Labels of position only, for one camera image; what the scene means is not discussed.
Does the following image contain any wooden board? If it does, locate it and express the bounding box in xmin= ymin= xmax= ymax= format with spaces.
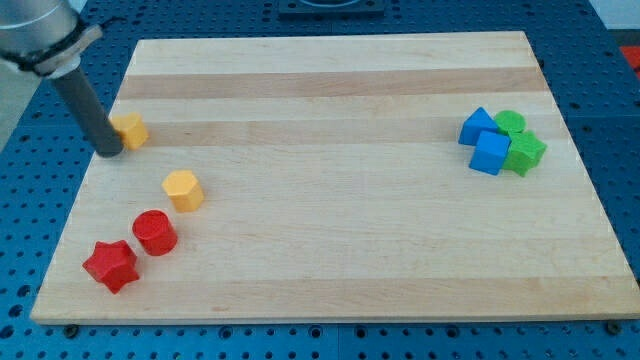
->
xmin=31 ymin=31 xmax=639 ymax=325

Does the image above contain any yellow heart block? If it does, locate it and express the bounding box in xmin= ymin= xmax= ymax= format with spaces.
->
xmin=110 ymin=112 xmax=149 ymax=150

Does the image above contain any blue triangle block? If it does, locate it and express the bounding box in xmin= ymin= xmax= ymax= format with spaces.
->
xmin=458 ymin=107 xmax=498 ymax=146

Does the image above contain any red cylinder block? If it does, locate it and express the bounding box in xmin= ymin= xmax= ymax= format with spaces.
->
xmin=132 ymin=210 xmax=178 ymax=256

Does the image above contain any blue cube block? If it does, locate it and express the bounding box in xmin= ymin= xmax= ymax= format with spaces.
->
xmin=469 ymin=131 xmax=511 ymax=176

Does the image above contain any green star block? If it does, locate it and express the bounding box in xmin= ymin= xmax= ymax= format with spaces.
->
xmin=502 ymin=131 xmax=547 ymax=177

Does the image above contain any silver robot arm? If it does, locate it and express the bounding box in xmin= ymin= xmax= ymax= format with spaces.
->
xmin=1 ymin=0 xmax=124 ymax=158

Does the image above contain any green cylinder block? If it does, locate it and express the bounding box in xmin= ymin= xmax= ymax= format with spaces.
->
xmin=494 ymin=110 xmax=527 ymax=135

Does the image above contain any red star block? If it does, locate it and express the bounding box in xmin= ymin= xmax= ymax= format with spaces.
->
xmin=82 ymin=240 xmax=140 ymax=294

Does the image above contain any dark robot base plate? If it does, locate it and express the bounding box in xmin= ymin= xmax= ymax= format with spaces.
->
xmin=276 ymin=0 xmax=387 ymax=18

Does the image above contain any yellow hexagon block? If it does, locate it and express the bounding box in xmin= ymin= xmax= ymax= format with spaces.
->
xmin=161 ymin=170 xmax=204 ymax=213

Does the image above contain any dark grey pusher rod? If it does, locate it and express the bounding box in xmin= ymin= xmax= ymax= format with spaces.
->
xmin=51 ymin=67 xmax=124 ymax=158

